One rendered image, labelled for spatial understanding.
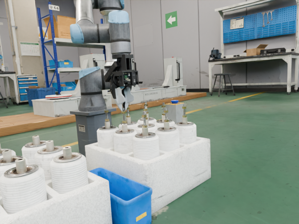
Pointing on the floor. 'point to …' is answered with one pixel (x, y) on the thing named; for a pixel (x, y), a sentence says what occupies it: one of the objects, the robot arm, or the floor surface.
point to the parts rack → (56, 52)
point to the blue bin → (127, 198)
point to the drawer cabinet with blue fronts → (25, 82)
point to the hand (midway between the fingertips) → (122, 107)
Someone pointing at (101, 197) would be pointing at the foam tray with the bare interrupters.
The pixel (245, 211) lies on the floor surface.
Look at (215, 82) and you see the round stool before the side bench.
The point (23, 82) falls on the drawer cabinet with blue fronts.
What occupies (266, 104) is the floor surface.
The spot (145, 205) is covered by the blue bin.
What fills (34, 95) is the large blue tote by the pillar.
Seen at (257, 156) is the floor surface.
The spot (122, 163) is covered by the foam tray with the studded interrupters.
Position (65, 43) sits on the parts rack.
